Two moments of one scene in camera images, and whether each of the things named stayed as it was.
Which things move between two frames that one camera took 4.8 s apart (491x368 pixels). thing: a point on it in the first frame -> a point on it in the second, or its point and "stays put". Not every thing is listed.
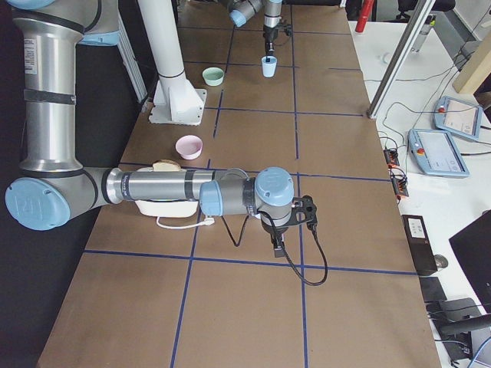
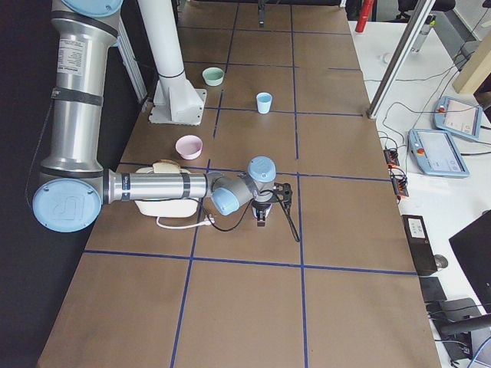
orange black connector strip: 398,177 stays put
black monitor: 472,245 stays put
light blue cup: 268,67 -> 264,100
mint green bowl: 213,76 stays put
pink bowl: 189,146 stays put
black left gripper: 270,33 -> 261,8
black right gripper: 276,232 -> 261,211
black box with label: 417,238 stays put
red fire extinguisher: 367,7 stays put
